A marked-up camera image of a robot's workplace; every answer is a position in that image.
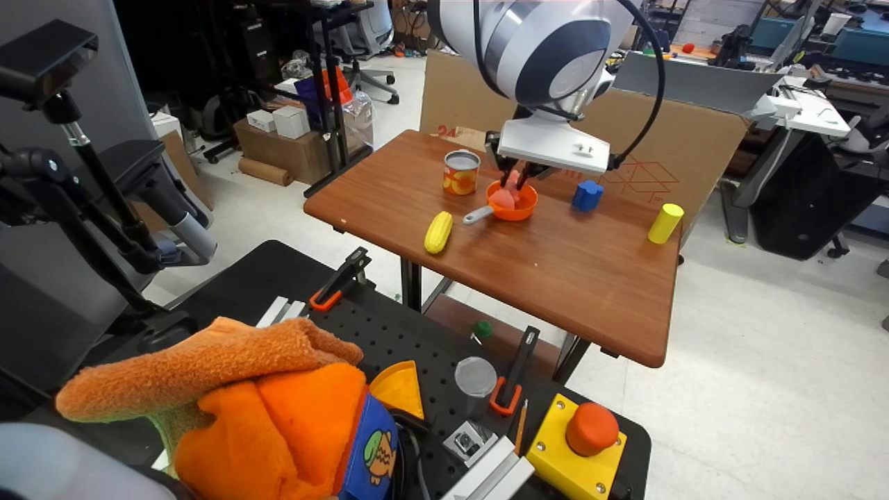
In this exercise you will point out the yellow cylinder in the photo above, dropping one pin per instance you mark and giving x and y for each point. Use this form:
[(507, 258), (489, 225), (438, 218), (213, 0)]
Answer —
[(668, 220)]

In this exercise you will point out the yellow corn plush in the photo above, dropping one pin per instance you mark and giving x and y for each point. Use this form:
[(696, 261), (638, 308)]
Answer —
[(438, 233)]

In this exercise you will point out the orange handled clamp right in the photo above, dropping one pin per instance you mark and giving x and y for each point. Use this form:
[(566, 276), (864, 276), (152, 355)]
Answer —
[(509, 387)]

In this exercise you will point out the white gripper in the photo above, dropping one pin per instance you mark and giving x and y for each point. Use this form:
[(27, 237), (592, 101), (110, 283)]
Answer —
[(553, 143)]

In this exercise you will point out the aluminium extrusion rail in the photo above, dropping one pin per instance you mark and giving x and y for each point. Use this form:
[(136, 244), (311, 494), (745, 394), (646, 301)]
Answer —
[(499, 475)]

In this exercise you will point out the yellow box red stop button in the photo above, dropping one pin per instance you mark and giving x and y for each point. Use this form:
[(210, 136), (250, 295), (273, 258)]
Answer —
[(580, 448)]

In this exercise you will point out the fiducial marker tag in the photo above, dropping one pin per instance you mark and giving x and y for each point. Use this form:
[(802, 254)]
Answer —
[(468, 441)]

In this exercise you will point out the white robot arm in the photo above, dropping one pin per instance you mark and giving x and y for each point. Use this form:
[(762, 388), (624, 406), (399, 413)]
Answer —
[(549, 59)]

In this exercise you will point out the blue cube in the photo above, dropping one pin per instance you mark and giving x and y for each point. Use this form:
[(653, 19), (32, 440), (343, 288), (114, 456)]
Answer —
[(586, 195)]

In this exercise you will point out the pencil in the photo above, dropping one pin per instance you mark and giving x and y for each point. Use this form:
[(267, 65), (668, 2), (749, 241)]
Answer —
[(520, 429)]

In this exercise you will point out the black perforated mounting board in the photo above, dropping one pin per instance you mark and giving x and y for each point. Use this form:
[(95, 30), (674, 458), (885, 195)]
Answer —
[(386, 330)]

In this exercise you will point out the orange handled clamp left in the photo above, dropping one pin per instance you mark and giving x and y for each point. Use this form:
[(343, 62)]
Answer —
[(352, 270)]

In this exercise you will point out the cardboard boxes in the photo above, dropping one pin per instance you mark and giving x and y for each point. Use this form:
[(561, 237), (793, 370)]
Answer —
[(289, 147)]

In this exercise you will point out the orange pan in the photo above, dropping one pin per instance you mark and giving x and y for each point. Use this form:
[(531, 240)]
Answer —
[(520, 212)]

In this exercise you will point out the grey round disc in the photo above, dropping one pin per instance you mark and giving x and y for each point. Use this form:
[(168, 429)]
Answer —
[(475, 376)]

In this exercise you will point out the black office chair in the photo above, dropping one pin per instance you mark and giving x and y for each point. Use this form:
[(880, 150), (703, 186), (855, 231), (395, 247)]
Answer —
[(816, 195)]

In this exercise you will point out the black camera on stand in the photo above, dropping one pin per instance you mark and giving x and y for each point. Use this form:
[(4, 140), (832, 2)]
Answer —
[(139, 206)]

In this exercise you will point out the glass jar orange contents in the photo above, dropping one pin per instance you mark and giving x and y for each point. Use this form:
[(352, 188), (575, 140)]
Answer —
[(460, 173)]

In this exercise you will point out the wooden table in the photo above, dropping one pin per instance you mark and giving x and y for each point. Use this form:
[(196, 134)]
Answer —
[(592, 276)]

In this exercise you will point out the orange and blue plush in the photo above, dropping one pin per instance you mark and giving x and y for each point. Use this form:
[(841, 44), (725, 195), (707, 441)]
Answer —
[(292, 436)]

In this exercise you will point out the orange handled clamp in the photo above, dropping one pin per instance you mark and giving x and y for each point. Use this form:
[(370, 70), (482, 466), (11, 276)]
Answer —
[(509, 387), (352, 270)]

